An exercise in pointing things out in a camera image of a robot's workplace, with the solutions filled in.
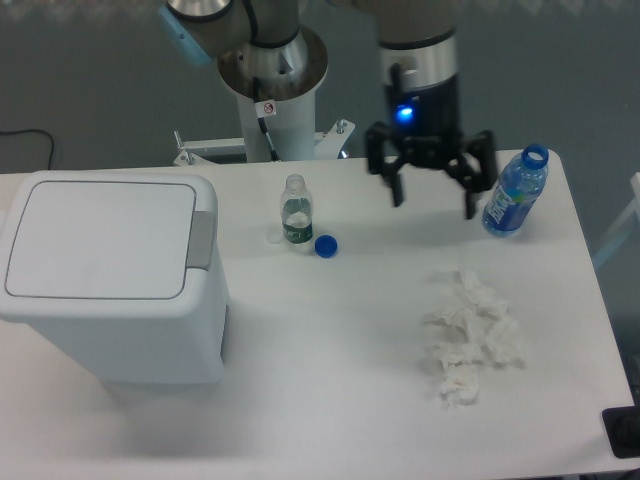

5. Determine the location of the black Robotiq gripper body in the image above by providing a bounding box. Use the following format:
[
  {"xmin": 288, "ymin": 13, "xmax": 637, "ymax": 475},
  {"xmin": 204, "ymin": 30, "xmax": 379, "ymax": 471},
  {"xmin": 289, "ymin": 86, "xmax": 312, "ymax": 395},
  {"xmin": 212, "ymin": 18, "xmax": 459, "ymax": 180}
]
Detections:
[{"xmin": 385, "ymin": 72, "xmax": 461, "ymax": 170}]

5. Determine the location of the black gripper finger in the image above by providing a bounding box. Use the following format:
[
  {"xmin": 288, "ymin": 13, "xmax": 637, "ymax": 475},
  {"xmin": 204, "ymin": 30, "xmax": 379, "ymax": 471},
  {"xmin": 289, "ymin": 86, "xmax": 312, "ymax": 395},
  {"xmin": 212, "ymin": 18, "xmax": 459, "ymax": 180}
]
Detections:
[
  {"xmin": 365, "ymin": 121, "xmax": 408, "ymax": 207},
  {"xmin": 446, "ymin": 130, "xmax": 498, "ymax": 220}
]

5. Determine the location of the white trash can lid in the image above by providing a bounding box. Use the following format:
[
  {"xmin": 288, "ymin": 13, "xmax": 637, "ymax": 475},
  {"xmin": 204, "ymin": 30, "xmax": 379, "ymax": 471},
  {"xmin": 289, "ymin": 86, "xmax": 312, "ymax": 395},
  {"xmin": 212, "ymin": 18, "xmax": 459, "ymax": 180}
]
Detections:
[{"xmin": 5, "ymin": 181, "xmax": 196, "ymax": 300}]

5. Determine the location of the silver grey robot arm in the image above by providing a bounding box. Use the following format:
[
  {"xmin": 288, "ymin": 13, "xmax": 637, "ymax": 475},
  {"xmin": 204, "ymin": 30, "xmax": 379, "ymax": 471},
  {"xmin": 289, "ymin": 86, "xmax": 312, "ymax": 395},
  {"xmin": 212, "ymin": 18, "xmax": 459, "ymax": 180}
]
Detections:
[{"xmin": 160, "ymin": 1, "xmax": 498, "ymax": 217}]

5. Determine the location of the blue bottle cap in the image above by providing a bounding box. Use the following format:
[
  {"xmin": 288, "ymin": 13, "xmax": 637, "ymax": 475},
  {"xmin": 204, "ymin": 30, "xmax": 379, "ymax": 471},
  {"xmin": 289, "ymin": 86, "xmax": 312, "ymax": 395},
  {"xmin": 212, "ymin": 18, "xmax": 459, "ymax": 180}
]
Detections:
[{"xmin": 314, "ymin": 234, "xmax": 339, "ymax": 259}]

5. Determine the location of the white small bottle cap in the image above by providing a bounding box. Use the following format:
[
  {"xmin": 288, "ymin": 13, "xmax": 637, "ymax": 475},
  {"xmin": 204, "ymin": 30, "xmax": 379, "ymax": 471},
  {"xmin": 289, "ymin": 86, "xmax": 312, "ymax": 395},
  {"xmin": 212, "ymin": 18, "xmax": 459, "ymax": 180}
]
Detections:
[{"xmin": 267, "ymin": 232, "xmax": 284, "ymax": 245}]

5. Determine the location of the grey trash can push button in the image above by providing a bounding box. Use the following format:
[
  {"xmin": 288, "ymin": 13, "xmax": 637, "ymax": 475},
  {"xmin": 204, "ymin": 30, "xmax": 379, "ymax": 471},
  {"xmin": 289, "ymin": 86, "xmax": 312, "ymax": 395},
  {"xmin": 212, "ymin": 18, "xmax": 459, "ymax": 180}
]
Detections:
[{"xmin": 186, "ymin": 211, "xmax": 217, "ymax": 270}]

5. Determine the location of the white trash can body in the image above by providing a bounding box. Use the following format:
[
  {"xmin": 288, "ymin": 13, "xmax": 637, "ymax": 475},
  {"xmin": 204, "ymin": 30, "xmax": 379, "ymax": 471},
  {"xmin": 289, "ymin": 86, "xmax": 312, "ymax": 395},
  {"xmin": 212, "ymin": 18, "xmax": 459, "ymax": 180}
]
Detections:
[{"xmin": 1, "ymin": 171, "xmax": 229, "ymax": 384}]

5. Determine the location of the blue drink bottle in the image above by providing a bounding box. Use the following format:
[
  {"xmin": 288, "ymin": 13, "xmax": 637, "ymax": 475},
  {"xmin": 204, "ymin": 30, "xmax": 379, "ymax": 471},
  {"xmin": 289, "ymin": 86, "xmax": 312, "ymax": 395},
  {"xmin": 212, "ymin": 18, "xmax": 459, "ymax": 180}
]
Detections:
[{"xmin": 482, "ymin": 143, "xmax": 549, "ymax": 238}]

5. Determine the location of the clear small water bottle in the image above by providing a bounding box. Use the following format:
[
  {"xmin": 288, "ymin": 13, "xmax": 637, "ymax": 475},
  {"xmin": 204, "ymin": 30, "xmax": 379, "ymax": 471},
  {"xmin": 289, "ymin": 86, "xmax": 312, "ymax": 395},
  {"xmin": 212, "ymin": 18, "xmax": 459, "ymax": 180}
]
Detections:
[{"xmin": 280, "ymin": 174, "xmax": 313, "ymax": 255}]

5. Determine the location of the crumpled white tissue upper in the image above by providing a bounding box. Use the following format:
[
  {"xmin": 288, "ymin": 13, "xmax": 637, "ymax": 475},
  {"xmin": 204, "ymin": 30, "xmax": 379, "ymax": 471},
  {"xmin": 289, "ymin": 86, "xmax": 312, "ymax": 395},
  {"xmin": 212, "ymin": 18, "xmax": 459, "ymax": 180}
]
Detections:
[{"xmin": 459, "ymin": 270, "xmax": 509, "ymax": 318}]

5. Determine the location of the crumpled white tissue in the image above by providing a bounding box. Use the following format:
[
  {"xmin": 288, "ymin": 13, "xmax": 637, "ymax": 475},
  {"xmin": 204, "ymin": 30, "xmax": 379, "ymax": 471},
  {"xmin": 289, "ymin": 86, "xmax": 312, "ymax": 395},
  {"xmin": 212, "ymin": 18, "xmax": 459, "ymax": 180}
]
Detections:
[
  {"xmin": 433, "ymin": 342, "xmax": 484, "ymax": 370},
  {"xmin": 459, "ymin": 270, "xmax": 509, "ymax": 318},
  {"xmin": 485, "ymin": 316, "xmax": 524, "ymax": 366},
  {"xmin": 424, "ymin": 307, "xmax": 485, "ymax": 342},
  {"xmin": 440, "ymin": 364, "xmax": 479, "ymax": 408}
]

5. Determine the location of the crumpled white tissue left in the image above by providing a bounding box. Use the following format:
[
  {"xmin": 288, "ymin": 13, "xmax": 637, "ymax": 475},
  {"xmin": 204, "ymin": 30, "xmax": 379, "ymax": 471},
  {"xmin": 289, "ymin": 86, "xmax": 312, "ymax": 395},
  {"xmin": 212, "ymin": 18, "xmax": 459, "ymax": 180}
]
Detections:
[{"xmin": 424, "ymin": 307, "xmax": 485, "ymax": 342}]

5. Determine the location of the crumpled white tissue right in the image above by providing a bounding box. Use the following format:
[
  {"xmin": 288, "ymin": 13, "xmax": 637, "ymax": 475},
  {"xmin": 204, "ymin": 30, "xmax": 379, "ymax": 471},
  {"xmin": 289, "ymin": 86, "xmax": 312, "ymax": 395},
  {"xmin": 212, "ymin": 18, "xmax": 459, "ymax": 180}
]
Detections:
[{"xmin": 485, "ymin": 316, "xmax": 524, "ymax": 366}]

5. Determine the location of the crumpled white tissue middle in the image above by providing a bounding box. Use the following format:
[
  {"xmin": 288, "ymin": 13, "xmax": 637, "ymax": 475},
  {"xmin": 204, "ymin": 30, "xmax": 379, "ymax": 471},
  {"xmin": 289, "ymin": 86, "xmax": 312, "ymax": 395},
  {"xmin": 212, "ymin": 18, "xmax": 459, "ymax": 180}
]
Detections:
[{"xmin": 433, "ymin": 342, "xmax": 484, "ymax": 370}]

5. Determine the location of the crumpled white tissue bottom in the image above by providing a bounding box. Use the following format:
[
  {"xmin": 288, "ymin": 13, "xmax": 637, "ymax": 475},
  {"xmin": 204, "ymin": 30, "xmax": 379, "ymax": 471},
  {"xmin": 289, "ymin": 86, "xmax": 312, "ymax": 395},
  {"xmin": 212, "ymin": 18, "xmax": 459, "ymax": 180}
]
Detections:
[{"xmin": 440, "ymin": 364, "xmax": 479, "ymax": 408}]

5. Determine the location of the black device at corner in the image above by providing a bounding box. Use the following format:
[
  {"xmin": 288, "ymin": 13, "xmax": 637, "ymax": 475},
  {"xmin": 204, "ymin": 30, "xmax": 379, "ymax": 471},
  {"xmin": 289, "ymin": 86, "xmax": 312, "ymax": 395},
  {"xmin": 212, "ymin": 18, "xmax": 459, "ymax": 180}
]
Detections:
[{"xmin": 602, "ymin": 406, "xmax": 639, "ymax": 459}]

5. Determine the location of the white metal base frame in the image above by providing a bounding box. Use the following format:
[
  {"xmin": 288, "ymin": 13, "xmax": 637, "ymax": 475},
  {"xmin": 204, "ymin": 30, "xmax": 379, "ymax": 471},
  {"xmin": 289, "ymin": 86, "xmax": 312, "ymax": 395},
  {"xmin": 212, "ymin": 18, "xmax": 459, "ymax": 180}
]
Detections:
[{"xmin": 173, "ymin": 119, "xmax": 356, "ymax": 166}]

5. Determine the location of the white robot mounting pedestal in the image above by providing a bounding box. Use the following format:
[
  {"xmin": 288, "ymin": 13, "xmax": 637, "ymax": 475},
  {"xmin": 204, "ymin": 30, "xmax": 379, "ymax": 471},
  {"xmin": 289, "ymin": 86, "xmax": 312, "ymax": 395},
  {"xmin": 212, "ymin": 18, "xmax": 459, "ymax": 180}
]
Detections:
[{"xmin": 235, "ymin": 91, "xmax": 316, "ymax": 163}]

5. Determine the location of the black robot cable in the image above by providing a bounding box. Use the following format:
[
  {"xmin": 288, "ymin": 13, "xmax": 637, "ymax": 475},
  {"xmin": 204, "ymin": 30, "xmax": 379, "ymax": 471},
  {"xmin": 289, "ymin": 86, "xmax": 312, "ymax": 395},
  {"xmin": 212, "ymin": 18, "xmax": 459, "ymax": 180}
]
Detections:
[{"xmin": 251, "ymin": 76, "xmax": 281, "ymax": 162}]

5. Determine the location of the white frame at right edge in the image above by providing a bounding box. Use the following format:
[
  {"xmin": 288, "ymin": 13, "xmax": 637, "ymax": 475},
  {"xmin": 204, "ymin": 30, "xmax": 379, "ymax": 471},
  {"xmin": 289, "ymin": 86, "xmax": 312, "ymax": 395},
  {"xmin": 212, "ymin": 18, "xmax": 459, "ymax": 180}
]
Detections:
[{"xmin": 591, "ymin": 172, "xmax": 639, "ymax": 271}]

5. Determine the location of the black cable on floor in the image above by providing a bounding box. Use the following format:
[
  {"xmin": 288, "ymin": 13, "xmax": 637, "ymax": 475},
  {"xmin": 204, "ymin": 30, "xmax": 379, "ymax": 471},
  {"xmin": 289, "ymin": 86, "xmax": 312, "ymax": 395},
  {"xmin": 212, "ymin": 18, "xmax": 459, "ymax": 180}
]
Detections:
[{"xmin": 0, "ymin": 128, "xmax": 55, "ymax": 169}]

